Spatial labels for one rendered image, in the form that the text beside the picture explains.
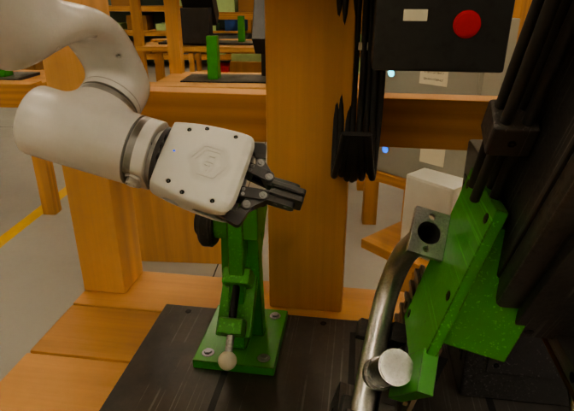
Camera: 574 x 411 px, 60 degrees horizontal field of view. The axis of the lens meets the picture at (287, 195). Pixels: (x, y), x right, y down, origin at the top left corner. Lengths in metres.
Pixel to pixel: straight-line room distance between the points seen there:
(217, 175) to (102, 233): 0.50
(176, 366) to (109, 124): 0.42
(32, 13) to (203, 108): 0.50
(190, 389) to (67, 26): 0.53
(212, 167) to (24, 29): 0.22
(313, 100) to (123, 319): 0.54
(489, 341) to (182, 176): 0.37
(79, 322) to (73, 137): 0.50
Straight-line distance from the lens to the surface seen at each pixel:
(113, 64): 0.64
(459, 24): 0.70
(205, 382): 0.81
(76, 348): 0.97
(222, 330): 0.76
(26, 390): 0.91
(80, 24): 0.55
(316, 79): 0.81
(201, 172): 0.56
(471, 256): 0.49
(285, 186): 0.57
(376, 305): 0.68
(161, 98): 0.97
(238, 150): 0.57
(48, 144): 0.61
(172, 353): 0.87
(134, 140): 0.57
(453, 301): 0.51
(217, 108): 0.94
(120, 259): 1.04
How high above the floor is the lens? 1.45
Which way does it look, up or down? 23 degrees down
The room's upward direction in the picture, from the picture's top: straight up
